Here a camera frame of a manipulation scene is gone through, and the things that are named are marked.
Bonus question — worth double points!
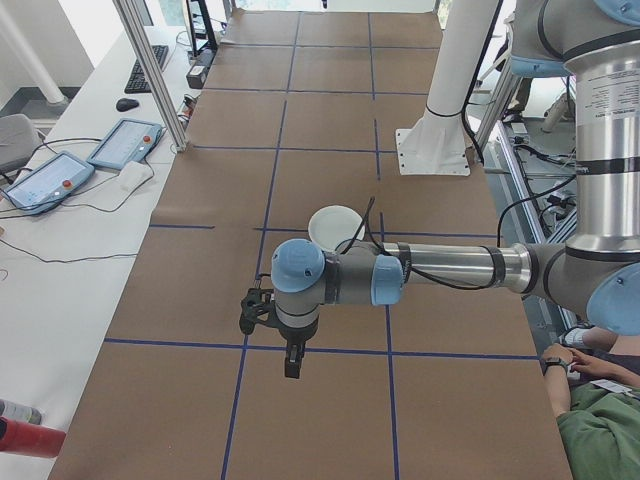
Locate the white round plate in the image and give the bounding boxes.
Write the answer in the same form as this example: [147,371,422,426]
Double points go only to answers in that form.
[307,204,367,254]

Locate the person right forearm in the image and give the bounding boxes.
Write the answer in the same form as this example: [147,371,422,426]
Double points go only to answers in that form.
[602,357,640,390]

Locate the person left forearm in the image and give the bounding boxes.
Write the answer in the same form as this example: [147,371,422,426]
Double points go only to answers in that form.
[542,367,574,424]

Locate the person left hand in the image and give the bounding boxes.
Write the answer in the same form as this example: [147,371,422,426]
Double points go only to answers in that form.
[538,342,581,365]

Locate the person right hand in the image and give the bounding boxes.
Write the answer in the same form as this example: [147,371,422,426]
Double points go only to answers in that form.
[568,349,614,384]

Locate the white crumpled cloth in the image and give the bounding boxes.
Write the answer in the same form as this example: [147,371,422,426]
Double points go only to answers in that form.
[117,159,155,192]

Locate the blue robot teach pendant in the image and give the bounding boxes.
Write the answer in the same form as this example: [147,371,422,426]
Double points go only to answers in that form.
[0,151,96,217]
[86,118,165,174]

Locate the red metal bottle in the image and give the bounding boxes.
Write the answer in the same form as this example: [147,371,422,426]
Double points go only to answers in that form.
[0,417,67,460]

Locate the clear plastic water bottle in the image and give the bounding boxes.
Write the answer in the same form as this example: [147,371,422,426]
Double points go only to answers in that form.
[0,398,44,426]

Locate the white gray striped sock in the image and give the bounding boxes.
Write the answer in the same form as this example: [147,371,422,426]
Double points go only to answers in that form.
[558,324,596,350]

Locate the black mini computer box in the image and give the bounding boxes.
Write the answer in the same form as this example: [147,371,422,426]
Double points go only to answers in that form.
[185,49,215,90]

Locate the black computer keyboard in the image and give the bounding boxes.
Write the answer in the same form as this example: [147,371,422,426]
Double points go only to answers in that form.
[123,44,171,95]

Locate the green shirt of person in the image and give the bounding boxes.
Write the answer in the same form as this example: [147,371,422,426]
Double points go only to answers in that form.
[557,382,640,480]

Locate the white paper sheet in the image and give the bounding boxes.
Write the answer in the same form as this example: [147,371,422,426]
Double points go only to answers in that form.
[592,379,640,400]

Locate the bare leg of person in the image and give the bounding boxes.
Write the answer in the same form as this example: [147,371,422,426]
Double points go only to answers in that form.
[589,328,640,354]

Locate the dark shorts of person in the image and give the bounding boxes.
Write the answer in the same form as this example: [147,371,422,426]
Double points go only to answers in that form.
[592,348,640,374]

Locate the white round pillar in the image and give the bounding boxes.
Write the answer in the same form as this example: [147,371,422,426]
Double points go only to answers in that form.
[0,0,70,106]

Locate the gray office chair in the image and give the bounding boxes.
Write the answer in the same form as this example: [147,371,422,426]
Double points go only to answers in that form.
[0,113,42,174]

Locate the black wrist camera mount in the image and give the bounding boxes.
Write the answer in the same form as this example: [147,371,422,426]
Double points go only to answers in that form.
[238,287,276,335]

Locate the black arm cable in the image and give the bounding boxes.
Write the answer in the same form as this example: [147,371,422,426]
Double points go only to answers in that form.
[333,196,504,292]

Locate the black pendant cable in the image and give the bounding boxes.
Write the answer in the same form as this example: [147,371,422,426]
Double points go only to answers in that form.
[0,233,140,264]
[0,164,156,221]

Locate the black pedestal cable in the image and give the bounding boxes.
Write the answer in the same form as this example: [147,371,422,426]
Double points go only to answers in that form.
[462,0,505,166]

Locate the aluminium extrusion post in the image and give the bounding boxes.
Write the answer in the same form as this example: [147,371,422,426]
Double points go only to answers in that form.
[112,0,189,154]

